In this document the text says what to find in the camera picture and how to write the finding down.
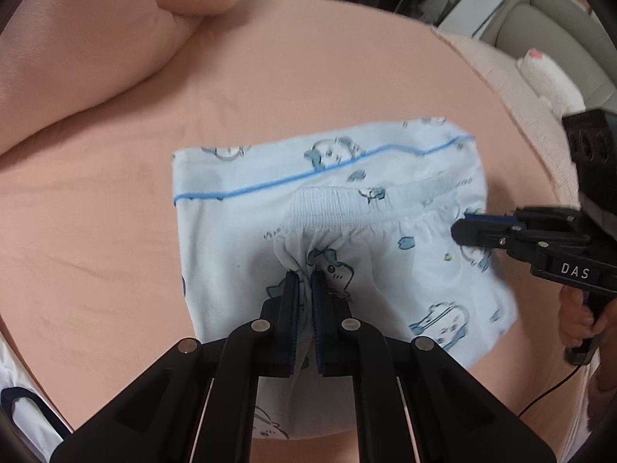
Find person's right hand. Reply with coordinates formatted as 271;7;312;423
558;286;598;345

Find white plush toy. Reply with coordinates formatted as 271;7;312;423
517;48;587;113

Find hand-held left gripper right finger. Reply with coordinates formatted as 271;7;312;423
311;271;556;463

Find peach bed sheet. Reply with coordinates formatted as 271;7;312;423
0;0;596;463

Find peach pillow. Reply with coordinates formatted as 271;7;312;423
0;0;242;157

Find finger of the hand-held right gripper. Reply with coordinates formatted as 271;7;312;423
450;219;532;259
464;211;522;233

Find light blue printed pajama shorts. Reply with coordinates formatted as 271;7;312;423
171;116;520;441

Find black cable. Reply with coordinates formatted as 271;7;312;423
518;364;582;419

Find white garment with navy trim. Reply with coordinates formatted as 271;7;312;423
0;347;74;463

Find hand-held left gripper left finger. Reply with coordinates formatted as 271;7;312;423
51;271;300;463

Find beige sofa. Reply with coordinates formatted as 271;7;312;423
481;0;605;103

